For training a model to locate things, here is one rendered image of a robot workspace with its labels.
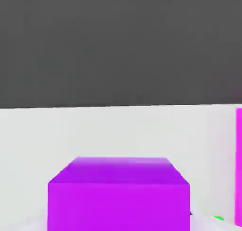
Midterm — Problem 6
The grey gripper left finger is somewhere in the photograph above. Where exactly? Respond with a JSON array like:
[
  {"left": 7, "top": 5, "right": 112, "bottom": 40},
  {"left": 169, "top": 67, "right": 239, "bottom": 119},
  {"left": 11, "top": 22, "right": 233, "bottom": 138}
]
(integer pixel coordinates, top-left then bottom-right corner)
[{"left": 0, "top": 210, "right": 48, "bottom": 231}]

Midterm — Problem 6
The large magenta box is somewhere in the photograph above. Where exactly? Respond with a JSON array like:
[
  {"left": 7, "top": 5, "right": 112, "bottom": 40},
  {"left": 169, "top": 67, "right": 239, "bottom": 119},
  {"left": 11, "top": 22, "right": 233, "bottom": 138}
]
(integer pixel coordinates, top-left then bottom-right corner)
[{"left": 234, "top": 107, "right": 242, "bottom": 227}]

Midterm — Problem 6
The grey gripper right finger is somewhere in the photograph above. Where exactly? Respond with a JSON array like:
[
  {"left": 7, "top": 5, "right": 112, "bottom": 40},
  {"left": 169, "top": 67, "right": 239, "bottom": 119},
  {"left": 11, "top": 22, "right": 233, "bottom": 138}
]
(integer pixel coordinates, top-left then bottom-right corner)
[{"left": 189, "top": 211, "right": 242, "bottom": 231}]

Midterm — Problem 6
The small purple cube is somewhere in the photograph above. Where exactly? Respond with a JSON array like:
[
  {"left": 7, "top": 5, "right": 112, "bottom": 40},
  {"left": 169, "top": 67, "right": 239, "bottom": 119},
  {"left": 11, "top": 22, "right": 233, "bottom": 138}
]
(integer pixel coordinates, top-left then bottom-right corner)
[{"left": 47, "top": 156, "right": 191, "bottom": 231}]

